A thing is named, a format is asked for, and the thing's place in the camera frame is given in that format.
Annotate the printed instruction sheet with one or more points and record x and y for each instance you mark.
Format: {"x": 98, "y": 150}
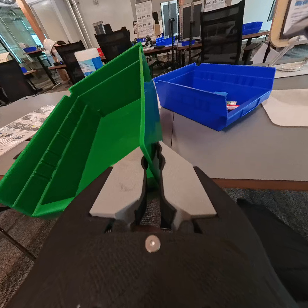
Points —
{"x": 298, "y": 14}

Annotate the green dry erase marker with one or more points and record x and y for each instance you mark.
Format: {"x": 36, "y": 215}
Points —
{"x": 231, "y": 103}

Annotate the printed paper sheet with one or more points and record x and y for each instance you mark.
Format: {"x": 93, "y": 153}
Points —
{"x": 21, "y": 127}

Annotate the person's dark trouser leg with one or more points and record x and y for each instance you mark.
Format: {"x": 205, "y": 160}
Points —
{"x": 284, "y": 240}

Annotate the blue plastic bin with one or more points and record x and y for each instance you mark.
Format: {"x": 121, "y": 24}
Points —
{"x": 192, "y": 96}

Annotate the white whiteboard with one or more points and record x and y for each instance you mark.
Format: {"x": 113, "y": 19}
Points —
{"x": 288, "y": 108}

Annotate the instruction sheet on stand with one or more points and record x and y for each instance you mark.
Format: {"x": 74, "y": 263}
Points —
{"x": 276, "y": 24}

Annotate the white blue wipes canister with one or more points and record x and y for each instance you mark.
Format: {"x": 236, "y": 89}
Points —
{"x": 87, "y": 61}

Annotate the green plastic bin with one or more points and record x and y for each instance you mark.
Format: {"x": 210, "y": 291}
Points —
{"x": 115, "y": 125}

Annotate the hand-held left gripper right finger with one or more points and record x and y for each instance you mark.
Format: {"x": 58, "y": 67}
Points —
{"x": 187, "y": 190}

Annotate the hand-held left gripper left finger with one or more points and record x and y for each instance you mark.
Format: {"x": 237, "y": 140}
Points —
{"x": 120, "y": 187}

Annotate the grey framed panel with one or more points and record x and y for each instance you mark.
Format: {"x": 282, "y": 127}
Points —
{"x": 169, "y": 19}
{"x": 191, "y": 21}

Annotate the small blue storage bin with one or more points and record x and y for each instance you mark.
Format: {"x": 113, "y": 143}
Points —
{"x": 251, "y": 27}

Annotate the wall poster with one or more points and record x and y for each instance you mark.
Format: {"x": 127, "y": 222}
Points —
{"x": 144, "y": 16}

